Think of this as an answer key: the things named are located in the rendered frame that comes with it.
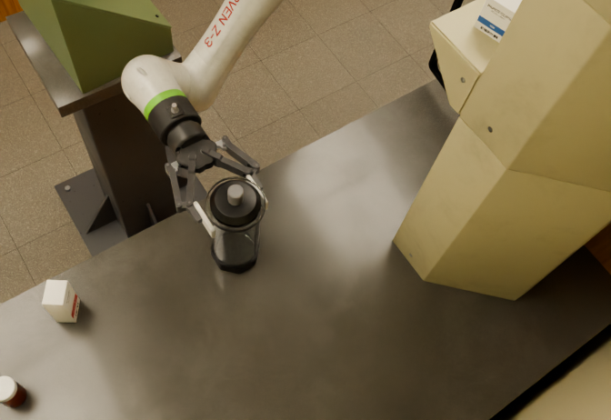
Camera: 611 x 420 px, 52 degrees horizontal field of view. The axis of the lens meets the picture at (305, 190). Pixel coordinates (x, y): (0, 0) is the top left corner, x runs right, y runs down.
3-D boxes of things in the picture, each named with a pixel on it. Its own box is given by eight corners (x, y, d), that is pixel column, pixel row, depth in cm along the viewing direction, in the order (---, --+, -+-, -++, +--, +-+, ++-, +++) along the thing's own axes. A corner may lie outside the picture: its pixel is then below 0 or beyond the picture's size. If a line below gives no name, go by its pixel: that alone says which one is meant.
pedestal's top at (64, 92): (10, 27, 161) (5, 16, 157) (126, -15, 172) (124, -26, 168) (62, 117, 150) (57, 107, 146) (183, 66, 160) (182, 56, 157)
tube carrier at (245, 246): (271, 256, 132) (276, 211, 114) (225, 283, 129) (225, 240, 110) (244, 217, 136) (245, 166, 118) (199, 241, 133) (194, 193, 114)
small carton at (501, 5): (518, 26, 94) (535, -4, 89) (501, 45, 92) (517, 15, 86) (491, 8, 95) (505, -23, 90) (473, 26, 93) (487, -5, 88)
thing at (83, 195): (55, 187, 240) (-34, 17, 161) (168, 135, 256) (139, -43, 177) (110, 290, 223) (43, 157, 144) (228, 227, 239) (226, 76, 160)
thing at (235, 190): (270, 215, 116) (272, 199, 110) (225, 239, 113) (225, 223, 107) (244, 177, 119) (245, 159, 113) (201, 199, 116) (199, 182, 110)
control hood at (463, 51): (598, 38, 108) (630, -5, 100) (457, 116, 97) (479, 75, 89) (552, -5, 112) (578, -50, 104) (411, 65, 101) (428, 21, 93)
